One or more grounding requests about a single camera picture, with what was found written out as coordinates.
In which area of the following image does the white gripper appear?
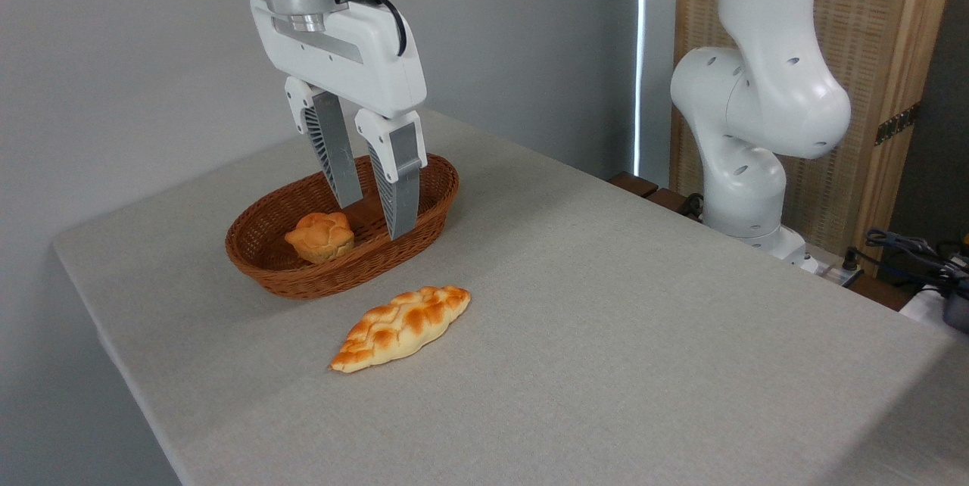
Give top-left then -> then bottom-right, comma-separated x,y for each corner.
237,0 -> 429,241

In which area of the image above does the round orange bread roll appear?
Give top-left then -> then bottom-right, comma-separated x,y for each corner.
285,212 -> 355,265

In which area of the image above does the long braided bread loaf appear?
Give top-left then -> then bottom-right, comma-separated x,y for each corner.
329,285 -> 472,374

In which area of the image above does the brown wicker oval basket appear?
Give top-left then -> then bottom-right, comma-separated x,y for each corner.
225,153 -> 460,300

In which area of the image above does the dark brown wooden platform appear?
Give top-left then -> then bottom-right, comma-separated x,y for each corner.
608,172 -> 705,222

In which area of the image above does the white power strip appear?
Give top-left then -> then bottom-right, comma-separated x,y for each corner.
799,247 -> 865,288

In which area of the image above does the wooden rattan folding screen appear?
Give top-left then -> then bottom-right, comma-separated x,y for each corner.
670,0 -> 962,275

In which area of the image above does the dark metal screen hinge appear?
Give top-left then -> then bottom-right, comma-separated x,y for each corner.
874,102 -> 922,146

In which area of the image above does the grey plastic container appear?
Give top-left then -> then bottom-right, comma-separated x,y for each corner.
943,285 -> 969,334

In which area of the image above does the bundle of dark cables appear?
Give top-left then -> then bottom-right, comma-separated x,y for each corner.
865,229 -> 969,291

